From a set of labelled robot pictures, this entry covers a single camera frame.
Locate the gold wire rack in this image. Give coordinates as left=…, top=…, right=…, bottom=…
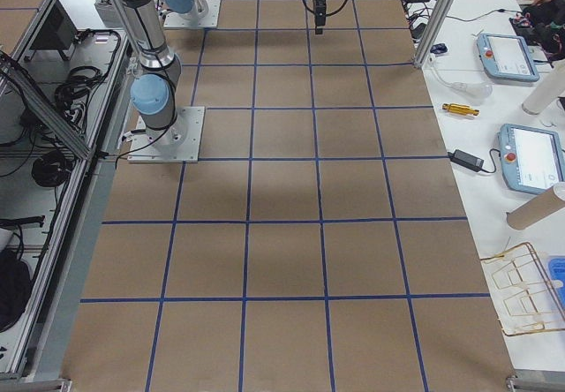
left=480, top=242, right=564, bottom=337

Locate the white light bulb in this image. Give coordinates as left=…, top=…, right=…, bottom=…
left=449, top=82, right=493, bottom=100

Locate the upper blue teach pendant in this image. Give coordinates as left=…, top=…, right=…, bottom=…
left=476, top=34, right=539, bottom=83

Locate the aluminium frame post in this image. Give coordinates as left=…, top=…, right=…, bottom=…
left=413, top=0, right=454, bottom=69

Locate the upper white tube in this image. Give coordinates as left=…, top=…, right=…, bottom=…
left=521, top=60, right=565, bottom=115

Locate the blue teach pendant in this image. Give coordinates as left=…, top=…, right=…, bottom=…
left=476, top=34, right=539, bottom=83
left=498, top=124, right=564, bottom=194

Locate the lower blue teach pendant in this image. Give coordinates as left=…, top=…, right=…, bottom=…
left=498, top=124, right=564, bottom=194

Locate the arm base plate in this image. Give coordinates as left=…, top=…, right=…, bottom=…
left=126, top=106, right=205, bottom=163
left=164, top=0, right=221, bottom=30

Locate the black power adapter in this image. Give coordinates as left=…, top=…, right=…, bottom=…
left=448, top=149, right=484, bottom=172

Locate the blue plastic container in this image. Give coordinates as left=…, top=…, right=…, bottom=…
left=547, top=256, right=565, bottom=306

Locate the lower cardboard tube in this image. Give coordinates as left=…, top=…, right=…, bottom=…
left=506, top=182, right=564, bottom=230

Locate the black cable coil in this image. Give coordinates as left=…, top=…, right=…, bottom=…
left=31, top=147, right=72, bottom=190

